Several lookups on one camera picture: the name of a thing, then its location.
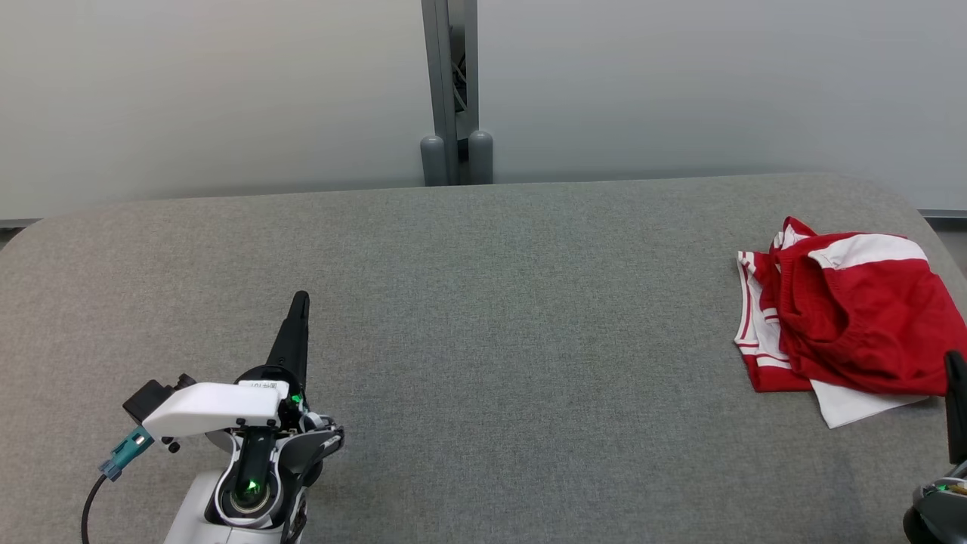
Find teal left camera connector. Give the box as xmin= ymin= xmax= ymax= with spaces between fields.
xmin=98 ymin=425 xmax=156 ymax=482

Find red jersey with white sleeves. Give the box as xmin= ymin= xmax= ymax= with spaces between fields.
xmin=734 ymin=249 xmax=931 ymax=430

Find red shorts with white stripe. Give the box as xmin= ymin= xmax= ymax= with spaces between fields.
xmin=771 ymin=218 xmax=967 ymax=397

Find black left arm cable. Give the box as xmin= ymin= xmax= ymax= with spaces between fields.
xmin=81 ymin=472 xmax=107 ymax=544

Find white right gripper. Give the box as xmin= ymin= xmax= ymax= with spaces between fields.
xmin=918 ymin=351 xmax=967 ymax=503

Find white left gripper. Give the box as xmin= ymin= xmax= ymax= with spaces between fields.
xmin=144 ymin=290 xmax=310 ymax=439

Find grey partition post with feet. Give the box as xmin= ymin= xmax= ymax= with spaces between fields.
xmin=420 ymin=0 xmax=495 ymax=187

